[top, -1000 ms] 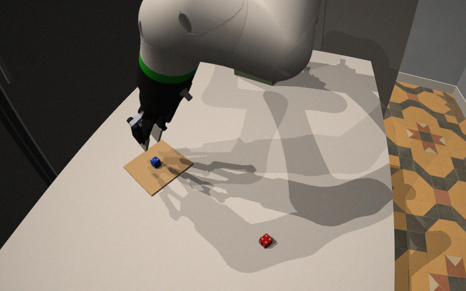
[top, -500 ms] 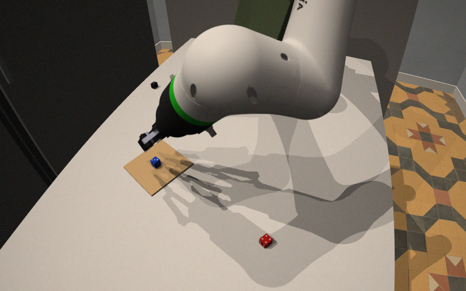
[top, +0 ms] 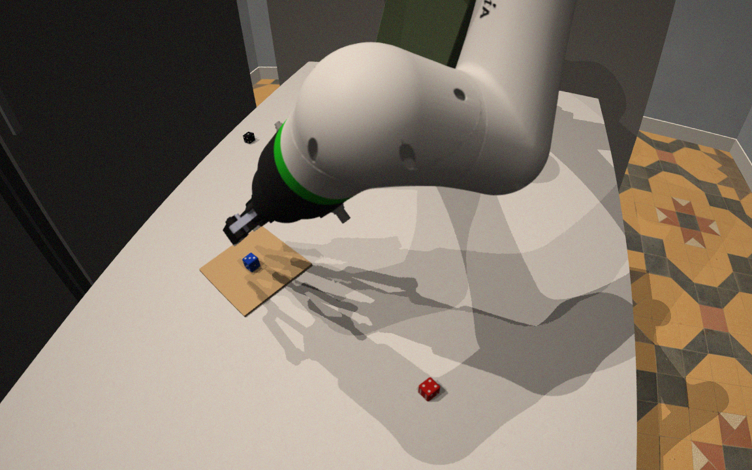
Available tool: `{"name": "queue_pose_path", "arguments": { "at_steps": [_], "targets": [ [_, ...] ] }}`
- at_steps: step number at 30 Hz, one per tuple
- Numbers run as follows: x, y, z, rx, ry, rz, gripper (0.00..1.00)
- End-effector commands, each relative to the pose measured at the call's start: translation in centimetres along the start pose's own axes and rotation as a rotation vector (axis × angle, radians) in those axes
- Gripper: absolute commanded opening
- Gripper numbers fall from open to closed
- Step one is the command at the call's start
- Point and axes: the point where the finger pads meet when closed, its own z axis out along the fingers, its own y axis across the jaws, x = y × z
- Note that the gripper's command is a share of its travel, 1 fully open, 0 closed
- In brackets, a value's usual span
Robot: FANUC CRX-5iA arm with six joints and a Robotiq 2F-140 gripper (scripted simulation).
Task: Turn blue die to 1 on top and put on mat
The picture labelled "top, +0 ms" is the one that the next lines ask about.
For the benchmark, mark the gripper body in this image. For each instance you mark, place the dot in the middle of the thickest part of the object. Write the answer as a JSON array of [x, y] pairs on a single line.
[[263, 208]]

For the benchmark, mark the tan flat square mat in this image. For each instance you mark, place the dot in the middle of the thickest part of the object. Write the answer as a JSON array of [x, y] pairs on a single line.
[[245, 290]]

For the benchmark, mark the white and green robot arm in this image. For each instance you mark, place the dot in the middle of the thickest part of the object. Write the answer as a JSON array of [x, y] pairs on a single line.
[[381, 116]]

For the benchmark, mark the blue die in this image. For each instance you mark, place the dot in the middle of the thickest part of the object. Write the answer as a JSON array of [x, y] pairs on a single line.
[[251, 262]]

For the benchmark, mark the red die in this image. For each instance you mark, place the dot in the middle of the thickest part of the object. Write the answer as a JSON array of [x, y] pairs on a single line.
[[428, 389]]

